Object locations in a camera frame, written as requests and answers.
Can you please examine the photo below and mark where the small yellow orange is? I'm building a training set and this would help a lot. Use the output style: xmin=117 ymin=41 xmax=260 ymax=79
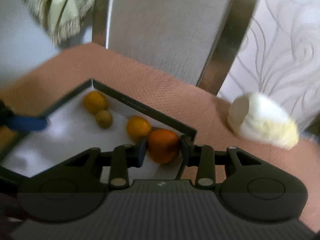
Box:
xmin=83 ymin=90 xmax=109 ymax=115
xmin=126 ymin=115 xmax=152 ymax=142

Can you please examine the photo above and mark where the large orange tangerine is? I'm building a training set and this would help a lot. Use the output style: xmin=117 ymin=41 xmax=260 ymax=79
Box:
xmin=147 ymin=129 xmax=180 ymax=164

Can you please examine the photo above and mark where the brown table mat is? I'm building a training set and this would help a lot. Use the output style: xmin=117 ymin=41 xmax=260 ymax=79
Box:
xmin=1 ymin=43 xmax=319 ymax=231

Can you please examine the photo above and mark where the small tan round fruit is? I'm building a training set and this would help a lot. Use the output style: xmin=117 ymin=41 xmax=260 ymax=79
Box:
xmin=94 ymin=110 xmax=113 ymax=129

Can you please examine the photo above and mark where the black shallow box tray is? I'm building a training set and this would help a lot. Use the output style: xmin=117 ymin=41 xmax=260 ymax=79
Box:
xmin=1 ymin=79 xmax=197 ymax=177

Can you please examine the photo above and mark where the napa cabbage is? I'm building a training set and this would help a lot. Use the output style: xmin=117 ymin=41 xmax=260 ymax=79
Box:
xmin=227 ymin=93 xmax=299 ymax=150

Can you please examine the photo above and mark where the green tied curtain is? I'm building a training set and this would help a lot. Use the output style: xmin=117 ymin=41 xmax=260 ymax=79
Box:
xmin=23 ymin=0 xmax=95 ymax=46

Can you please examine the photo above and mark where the white swirl pattern panel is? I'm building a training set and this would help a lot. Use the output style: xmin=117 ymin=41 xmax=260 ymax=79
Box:
xmin=218 ymin=0 xmax=319 ymax=130

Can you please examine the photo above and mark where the grey cabinet door panel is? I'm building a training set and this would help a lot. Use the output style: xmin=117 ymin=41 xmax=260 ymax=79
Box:
xmin=92 ymin=0 xmax=231 ymax=85

